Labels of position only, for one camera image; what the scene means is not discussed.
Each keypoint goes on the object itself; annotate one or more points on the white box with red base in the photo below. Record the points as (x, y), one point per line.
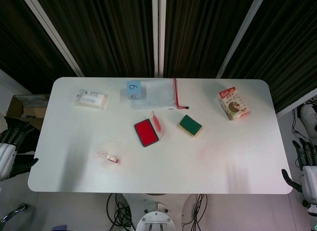
(112, 158)

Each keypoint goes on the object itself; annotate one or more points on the white shoe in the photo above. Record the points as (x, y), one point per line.
(308, 114)

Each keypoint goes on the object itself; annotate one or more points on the white tissue pack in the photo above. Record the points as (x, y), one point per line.
(91, 99)

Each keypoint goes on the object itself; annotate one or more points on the brown cardboard box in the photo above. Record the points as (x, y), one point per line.
(26, 107)

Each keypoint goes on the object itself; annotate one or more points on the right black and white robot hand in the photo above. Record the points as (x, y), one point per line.
(309, 176)

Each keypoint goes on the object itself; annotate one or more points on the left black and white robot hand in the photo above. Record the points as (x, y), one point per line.
(7, 151)

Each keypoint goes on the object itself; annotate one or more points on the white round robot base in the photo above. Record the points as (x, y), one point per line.
(154, 219)

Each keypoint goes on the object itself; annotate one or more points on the white partition frame post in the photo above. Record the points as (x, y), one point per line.
(159, 35)
(53, 35)
(239, 40)

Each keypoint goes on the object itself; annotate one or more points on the red ink pad with clear lid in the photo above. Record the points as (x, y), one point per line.
(146, 132)

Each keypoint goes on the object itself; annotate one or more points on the snack box with chocolate picture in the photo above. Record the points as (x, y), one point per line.
(234, 104)

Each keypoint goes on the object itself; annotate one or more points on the clear mesh pouch red zipper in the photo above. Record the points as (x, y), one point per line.
(159, 94)

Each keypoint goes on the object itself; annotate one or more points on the green and yellow sponge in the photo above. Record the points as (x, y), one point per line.
(190, 125)

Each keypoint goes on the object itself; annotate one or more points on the blue foam cube with numbers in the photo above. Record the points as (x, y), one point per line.
(134, 89)

